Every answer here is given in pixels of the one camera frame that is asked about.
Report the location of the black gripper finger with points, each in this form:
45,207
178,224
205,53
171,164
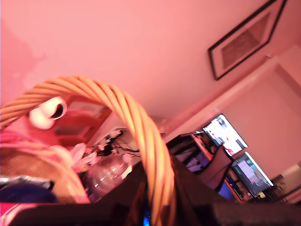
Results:
127,188
190,190

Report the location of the dark office chair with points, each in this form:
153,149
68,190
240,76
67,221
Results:
218,164

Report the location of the dim computer monitor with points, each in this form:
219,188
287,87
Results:
251,174

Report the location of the bright computer monitor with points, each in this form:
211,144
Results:
223,134

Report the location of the wooden chair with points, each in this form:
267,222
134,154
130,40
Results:
80,120

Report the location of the chips bag with stars print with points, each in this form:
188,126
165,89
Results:
23,193

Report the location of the white round camera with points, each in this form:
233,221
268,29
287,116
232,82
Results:
44,115

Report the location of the black framed wall picture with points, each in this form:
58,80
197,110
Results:
247,40

